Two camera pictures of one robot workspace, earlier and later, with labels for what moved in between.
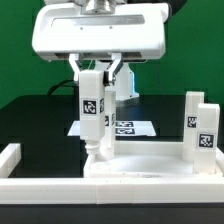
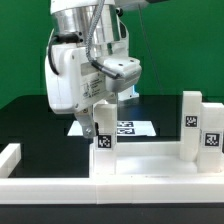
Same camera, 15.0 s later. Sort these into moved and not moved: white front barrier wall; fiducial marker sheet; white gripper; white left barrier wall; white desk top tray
Moved: white gripper
Not moved: fiducial marker sheet; white desk top tray; white left barrier wall; white front barrier wall
